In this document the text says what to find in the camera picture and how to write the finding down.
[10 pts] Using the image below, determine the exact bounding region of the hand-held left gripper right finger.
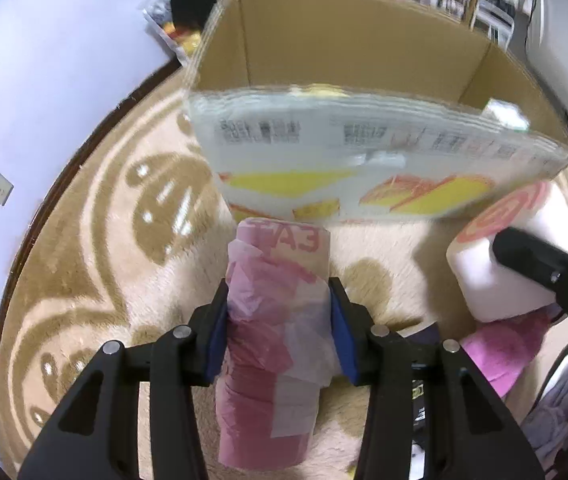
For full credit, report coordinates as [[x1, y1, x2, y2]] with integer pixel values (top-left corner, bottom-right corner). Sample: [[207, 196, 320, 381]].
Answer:
[[328, 277, 548, 480]]

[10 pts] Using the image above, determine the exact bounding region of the cardboard box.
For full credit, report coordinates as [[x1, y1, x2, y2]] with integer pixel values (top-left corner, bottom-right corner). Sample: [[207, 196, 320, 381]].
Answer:
[[184, 0, 568, 224]]

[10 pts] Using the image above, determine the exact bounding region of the white wire rack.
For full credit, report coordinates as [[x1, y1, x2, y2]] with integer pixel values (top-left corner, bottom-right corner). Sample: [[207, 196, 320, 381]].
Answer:
[[478, 0, 517, 47]]

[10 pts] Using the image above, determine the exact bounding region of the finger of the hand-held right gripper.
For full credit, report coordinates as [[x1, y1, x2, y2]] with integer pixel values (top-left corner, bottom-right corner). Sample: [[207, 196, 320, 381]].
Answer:
[[492, 226, 568, 293]]

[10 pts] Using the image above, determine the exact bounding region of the clear bag of small things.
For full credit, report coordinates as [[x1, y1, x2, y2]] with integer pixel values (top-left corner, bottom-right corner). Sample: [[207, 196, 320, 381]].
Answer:
[[142, 0, 205, 67]]

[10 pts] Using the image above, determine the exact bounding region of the pink cloth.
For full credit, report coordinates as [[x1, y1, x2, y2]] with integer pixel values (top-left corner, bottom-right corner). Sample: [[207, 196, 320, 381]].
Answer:
[[456, 310, 560, 398]]

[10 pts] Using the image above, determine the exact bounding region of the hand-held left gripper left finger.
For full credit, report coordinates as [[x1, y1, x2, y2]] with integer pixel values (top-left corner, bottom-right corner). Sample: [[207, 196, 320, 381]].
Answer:
[[16, 280, 231, 480]]

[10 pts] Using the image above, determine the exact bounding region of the white cushion with red swirl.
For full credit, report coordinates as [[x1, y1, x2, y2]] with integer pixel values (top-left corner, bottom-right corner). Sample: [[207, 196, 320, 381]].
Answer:
[[445, 180, 568, 323]]

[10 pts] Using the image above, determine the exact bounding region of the beige patterned rug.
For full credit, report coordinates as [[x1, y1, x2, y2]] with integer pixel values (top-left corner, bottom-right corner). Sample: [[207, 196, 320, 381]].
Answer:
[[0, 65, 568, 480]]

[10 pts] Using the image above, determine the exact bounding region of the lavender cloth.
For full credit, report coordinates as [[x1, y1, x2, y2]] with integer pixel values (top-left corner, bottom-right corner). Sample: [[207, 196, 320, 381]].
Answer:
[[520, 360, 568, 467]]

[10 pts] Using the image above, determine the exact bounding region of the pink roll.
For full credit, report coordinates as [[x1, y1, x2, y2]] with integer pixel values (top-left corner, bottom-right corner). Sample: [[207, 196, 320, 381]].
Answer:
[[216, 217, 343, 468]]

